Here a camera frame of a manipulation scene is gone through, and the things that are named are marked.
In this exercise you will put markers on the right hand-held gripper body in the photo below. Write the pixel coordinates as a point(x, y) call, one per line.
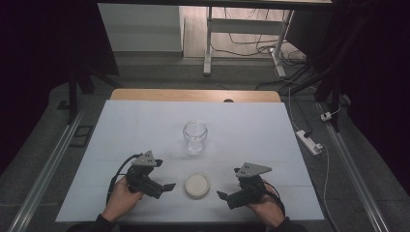
point(249, 191)

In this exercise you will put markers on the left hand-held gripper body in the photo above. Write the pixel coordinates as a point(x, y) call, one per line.
point(141, 180)

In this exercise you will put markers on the cream round jar lid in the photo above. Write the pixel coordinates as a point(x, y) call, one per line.
point(197, 185)

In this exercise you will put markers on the clear glass jar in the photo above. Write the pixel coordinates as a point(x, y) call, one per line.
point(195, 137)

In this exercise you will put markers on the person's right hand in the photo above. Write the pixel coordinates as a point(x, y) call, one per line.
point(269, 209)

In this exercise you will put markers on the person's left hand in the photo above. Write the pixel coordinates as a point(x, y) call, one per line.
point(121, 201)

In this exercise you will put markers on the white board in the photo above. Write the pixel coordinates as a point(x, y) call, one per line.
point(241, 135)

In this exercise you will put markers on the white power strip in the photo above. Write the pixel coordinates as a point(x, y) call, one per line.
point(308, 143)

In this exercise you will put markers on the black plug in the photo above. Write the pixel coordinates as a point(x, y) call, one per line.
point(308, 133)

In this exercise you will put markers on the wooden table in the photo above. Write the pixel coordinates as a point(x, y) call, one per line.
point(193, 95)

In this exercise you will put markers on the small white adapter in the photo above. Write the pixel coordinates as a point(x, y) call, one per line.
point(326, 116)

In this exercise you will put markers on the black metal stand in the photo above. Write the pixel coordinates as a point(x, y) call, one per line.
point(73, 96)
point(335, 96)

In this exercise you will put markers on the dark curtain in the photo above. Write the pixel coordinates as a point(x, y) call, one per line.
point(38, 64)
point(383, 80)

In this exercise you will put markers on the black rectangular floor frame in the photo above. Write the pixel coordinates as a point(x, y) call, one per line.
point(74, 137)

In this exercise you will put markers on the metal floor rail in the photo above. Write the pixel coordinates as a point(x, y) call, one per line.
point(45, 174)
point(354, 174)

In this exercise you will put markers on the white desk frame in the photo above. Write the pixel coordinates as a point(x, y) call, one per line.
point(245, 26)

